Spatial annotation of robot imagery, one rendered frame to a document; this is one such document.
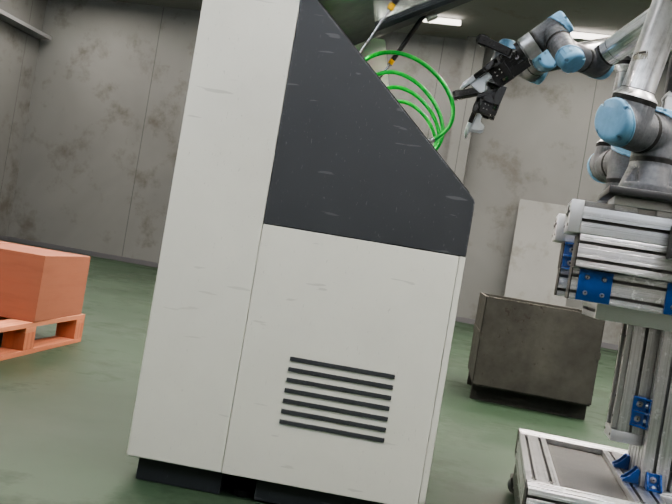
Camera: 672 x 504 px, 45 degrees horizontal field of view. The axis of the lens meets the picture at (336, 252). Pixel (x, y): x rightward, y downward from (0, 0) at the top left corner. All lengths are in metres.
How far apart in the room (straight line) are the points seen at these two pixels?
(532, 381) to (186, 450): 2.96
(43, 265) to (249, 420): 2.09
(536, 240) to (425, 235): 10.08
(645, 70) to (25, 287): 3.06
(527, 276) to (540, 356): 7.22
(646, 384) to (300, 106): 1.29
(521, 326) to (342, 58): 2.92
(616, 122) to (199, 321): 1.25
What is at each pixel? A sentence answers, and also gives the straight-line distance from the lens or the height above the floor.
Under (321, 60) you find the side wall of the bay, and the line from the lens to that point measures 2.35.
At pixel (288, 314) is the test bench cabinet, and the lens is 2.29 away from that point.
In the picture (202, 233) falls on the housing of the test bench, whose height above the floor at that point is 0.73.
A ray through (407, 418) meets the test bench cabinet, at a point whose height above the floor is 0.32.
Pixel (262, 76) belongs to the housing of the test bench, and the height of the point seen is 1.20.
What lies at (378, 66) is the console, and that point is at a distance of 3.05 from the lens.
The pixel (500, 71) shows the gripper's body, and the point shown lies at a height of 1.37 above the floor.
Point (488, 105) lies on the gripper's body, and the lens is 2.84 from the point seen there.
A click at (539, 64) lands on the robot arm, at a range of 2.76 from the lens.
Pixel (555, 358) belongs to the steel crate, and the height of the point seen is 0.34.
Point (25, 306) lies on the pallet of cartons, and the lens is 4.25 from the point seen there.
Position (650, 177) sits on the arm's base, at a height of 1.08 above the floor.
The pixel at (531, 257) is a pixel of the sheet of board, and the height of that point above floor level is 1.15.
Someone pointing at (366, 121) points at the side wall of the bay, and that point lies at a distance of 2.30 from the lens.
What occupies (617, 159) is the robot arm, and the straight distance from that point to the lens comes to 2.83.
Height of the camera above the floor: 0.74
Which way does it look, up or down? level
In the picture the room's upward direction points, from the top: 10 degrees clockwise
